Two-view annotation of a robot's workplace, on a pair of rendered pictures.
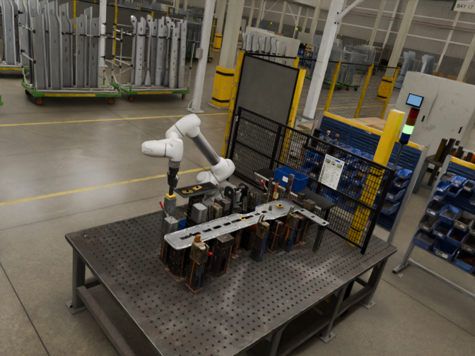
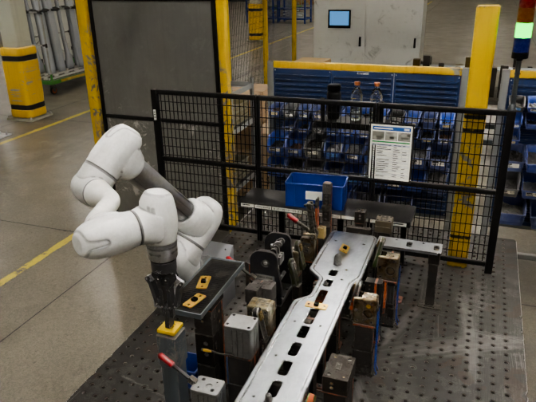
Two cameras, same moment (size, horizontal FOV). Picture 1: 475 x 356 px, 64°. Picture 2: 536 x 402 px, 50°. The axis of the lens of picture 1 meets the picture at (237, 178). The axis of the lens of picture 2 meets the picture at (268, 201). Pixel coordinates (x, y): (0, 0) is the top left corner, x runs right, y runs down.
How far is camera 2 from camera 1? 135 cm
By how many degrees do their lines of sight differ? 20
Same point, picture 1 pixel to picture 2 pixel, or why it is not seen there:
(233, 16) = not seen: outside the picture
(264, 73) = (143, 22)
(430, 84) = not seen: outside the picture
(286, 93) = (201, 47)
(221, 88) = (24, 84)
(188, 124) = (121, 151)
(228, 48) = (11, 11)
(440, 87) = not seen: outside the picture
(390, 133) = (488, 48)
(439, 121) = (382, 38)
